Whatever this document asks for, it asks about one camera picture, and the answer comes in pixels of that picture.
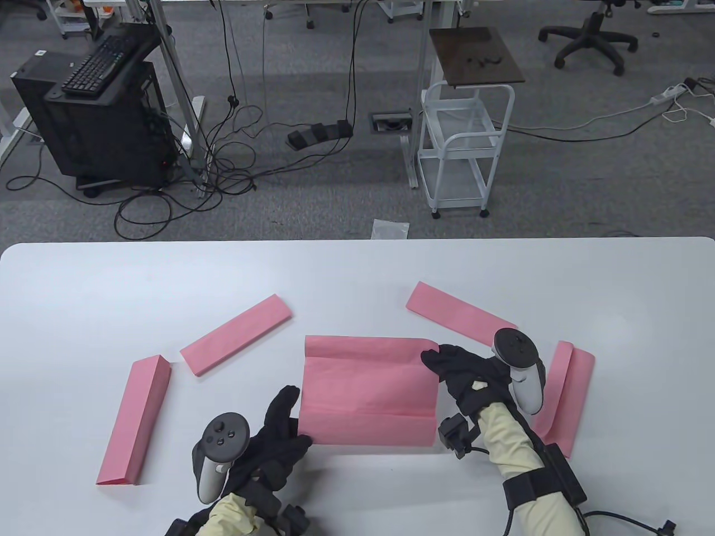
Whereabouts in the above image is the clear plastic bag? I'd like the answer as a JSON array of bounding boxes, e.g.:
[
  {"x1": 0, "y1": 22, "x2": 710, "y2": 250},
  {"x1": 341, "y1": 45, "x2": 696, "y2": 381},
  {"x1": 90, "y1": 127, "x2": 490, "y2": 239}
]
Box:
[{"x1": 371, "y1": 219, "x2": 411, "y2": 241}]

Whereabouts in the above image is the white floor cable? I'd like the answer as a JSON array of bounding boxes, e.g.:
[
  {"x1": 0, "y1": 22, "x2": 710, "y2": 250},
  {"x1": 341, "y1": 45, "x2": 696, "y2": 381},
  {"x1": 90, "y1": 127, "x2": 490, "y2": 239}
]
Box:
[{"x1": 662, "y1": 89, "x2": 715, "y2": 128}]

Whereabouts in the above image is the black office chair base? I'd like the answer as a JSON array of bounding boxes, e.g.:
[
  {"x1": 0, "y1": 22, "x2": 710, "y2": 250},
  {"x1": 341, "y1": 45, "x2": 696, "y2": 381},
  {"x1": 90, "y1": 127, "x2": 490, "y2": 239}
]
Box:
[{"x1": 538, "y1": 0, "x2": 640, "y2": 76}]

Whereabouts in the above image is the person's left hand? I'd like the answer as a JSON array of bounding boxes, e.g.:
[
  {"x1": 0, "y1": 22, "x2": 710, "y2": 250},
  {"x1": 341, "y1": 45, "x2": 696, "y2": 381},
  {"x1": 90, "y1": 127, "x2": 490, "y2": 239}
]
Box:
[{"x1": 226, "y1": 385, "x2": 313, "y2": 496}]

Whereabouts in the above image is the dark floor cable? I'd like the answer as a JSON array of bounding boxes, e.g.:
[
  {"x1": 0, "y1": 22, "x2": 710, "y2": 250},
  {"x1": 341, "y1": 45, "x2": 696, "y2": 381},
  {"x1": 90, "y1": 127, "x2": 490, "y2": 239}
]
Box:
[{"x1": 506, "y1": 100, "x2": 665, "y2": 141}]

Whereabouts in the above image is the person's left forearm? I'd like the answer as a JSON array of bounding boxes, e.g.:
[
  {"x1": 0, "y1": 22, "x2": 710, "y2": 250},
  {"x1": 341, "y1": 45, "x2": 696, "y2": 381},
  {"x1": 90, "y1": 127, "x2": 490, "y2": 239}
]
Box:
[{"x1": 193, "y1": 492, "x2": 263, "y2": 536}]

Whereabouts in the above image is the pink paper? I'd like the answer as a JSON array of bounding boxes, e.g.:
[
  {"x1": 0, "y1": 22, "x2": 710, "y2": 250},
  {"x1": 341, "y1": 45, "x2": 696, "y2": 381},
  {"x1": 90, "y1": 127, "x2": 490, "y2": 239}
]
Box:
[
  {"x1": 406, "y1": 282, "x2": 518, "y2": 351},
  {"x1": 531, "y1": 341, "x2": 595, "y2": 458},
  {"x1": 180, "y1": 294, "x2": 294, "y2": 377},
  {"x1": 96, "y1": 355, "x2": 172, "y2": 485},
  {"x1": 298, "y1": 335, "x2": 437, "y2": 447}
]

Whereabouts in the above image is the black chair caster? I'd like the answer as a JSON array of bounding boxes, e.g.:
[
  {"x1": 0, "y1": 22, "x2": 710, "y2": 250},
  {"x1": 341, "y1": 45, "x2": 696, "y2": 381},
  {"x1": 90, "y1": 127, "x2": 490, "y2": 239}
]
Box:
[{"x1": 0, "y1": 0, "x2": 48, "y2": 21}]

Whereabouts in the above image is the white trolley base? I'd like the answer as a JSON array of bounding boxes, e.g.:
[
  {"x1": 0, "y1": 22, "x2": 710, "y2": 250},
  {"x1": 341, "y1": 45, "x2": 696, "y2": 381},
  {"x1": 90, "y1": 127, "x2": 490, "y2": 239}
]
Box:
[{"x1": 377, "y1": 0, "x2": 425, "y2": 23}]

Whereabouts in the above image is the grey desk leg frame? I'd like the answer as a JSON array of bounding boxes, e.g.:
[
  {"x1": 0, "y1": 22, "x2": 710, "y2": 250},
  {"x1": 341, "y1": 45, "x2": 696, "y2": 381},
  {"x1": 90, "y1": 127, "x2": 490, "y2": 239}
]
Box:
[{"x1": 124, "y1": 0, "x2": 212, "y2": 199}]

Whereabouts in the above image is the white power strip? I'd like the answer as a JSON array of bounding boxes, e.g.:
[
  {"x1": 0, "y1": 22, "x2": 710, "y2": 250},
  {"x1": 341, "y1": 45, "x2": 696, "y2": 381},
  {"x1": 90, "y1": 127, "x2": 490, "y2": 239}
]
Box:
[{"x1": 650, "y1": 84, "x2": 689, "y2": 107}]

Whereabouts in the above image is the black computer tower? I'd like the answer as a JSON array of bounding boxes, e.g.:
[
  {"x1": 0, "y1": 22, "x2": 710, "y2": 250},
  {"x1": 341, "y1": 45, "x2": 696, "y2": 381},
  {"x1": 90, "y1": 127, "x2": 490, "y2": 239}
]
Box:
[{"x1": 11, "y1": 22, "x2": 175, "y2": 195}]

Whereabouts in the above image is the tangle of black floor cables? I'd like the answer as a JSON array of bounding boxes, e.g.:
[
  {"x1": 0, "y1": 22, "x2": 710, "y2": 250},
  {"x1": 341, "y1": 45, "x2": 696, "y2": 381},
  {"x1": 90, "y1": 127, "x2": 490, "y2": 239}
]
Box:
[{"x1": 6, "y1": 0, "x2": 372, "y2": 242}]

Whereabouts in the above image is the white desk foot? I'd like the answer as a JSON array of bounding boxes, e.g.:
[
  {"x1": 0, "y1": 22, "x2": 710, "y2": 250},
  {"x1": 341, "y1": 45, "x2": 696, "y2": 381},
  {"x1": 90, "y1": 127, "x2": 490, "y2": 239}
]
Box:
[
  {"x1": 647, "y1": 0, "x2": 715, "y2": 16},
  {"x1": 0, "y1": 84, "x2": 35, "y2": 168}
]

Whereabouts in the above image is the black and white controller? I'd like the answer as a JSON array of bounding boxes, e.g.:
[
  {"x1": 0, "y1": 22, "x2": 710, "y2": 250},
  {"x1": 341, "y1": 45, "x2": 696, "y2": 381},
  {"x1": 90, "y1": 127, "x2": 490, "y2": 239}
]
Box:
[
  {"x1": 192, "y1": 412, "x2": 250, "y2": 504},
  {"x1": 490, "y1": 328, "x2": 547, "y2": 415}
]

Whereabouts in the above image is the black cable with connector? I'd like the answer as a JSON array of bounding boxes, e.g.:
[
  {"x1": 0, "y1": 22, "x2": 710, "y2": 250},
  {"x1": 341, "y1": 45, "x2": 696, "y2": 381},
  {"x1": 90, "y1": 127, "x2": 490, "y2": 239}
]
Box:
[{"x1": 578, "y1": 505, "x2": 678, "y2": 536}]

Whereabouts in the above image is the white shelf cart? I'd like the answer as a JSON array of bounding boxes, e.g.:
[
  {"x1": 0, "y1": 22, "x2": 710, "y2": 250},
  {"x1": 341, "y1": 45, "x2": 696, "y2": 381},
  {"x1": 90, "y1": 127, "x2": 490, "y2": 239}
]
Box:
[{"x1": 45, "y1": 0, "x2": 93, "y2": 40}]

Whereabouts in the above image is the metal floor socket box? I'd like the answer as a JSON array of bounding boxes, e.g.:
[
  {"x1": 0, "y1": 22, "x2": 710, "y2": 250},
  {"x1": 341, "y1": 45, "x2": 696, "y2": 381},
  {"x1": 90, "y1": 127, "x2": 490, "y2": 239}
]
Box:
[{"x1": 370, "y1": 112, "x2": 414, "y2": 134}]

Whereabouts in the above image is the black keyboard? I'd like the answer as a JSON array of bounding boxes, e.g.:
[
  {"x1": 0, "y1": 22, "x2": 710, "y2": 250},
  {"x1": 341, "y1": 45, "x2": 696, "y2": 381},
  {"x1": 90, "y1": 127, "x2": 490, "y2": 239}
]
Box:
[{"x1": 60, "y1": 33, "x2": 145, "y2": 97}]

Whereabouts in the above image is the black foot pedal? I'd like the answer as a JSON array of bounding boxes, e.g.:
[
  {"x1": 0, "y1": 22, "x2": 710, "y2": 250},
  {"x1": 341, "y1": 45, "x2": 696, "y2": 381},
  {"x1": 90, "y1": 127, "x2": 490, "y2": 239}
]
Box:
[{"x1": 286, "y1": 119, "x2": 354, "y2": 150}]

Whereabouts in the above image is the brown wooden board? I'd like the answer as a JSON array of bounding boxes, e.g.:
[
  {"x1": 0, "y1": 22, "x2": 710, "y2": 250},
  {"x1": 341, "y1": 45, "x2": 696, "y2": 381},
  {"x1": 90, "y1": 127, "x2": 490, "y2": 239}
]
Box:
[{"x1": 428, "y1": 26, "x2": 526, "y2": 89}]

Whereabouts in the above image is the person's right forearm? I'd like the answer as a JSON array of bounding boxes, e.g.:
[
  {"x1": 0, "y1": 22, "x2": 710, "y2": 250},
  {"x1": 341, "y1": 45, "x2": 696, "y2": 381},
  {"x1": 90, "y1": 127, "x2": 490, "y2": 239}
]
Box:
[{"x1": 475, "y1": 401, "x2": 584, "y2": 536}]

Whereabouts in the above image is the white utility trolley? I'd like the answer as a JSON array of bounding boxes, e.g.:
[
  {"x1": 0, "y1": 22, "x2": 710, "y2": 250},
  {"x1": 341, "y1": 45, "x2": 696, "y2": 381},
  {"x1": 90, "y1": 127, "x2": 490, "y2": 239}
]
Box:
[{"x1": 417, "y1": 82, "x2": 516, "y2": 219}]

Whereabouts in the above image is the person's right hand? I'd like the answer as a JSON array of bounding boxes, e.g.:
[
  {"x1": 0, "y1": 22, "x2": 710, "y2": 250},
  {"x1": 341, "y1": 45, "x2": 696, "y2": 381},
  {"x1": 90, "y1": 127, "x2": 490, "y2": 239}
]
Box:
[{"x1": 421, "y1": 344, "x2": 513, "y2": 418}]

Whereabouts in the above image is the black arm strap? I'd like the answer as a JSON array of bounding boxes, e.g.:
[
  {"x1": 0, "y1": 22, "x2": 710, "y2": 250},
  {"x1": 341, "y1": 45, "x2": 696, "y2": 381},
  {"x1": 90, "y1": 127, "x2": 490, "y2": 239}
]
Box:
[{"x1": 503, "y1": 473, "x2": 559, "y2": 510}]

